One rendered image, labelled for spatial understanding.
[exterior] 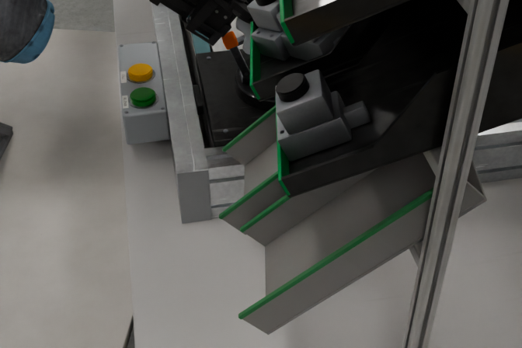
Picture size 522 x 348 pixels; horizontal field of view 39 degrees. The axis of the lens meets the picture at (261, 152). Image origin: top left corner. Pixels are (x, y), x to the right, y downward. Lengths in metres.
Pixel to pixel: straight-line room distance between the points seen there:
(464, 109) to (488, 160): 0.61
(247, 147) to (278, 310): 0.28
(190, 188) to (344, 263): 0.39
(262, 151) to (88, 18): 2.48
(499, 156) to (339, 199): 0.42
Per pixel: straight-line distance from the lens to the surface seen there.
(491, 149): 1.18
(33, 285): 1.08
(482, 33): 0.56
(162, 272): 1.06
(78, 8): 3.50
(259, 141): 0.98
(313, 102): 0.66
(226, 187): 1.08
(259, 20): 0.83
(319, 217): 0.85
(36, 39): 1.29
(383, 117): 0.70
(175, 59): 1.29
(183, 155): 1.08
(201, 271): 1.05
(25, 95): 1.43
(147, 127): 1.18
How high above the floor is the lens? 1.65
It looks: 40 degrees down
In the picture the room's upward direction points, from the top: straight up
